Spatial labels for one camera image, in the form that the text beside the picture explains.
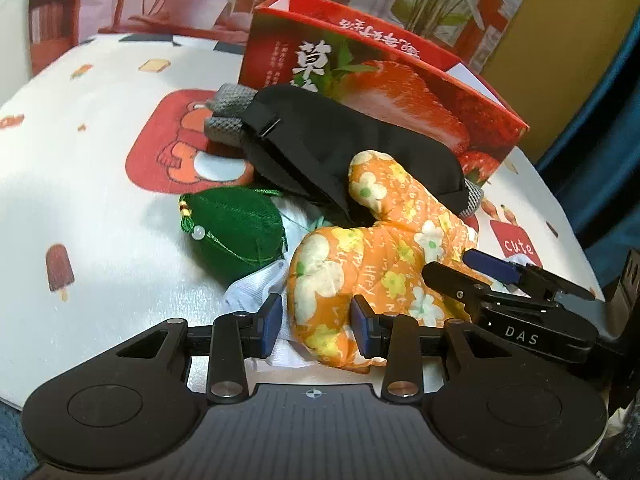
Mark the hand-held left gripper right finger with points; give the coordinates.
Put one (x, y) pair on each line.
(361, 325)

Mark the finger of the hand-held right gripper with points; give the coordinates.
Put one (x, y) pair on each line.
(492, 266)
(447, 280)

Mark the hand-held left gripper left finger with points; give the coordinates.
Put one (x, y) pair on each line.
(270, 322)

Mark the orange floral oven mitt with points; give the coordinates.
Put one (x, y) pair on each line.
(370, 260)

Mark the green tasselled sachet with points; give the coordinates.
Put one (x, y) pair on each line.
(235, 225)

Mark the black eye mask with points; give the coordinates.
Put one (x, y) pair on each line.
(310, 145)

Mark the red strawberry print cardboard box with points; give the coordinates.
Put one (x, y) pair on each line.
(395, 95)

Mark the blue curtain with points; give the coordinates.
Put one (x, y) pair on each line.
(600, 170)

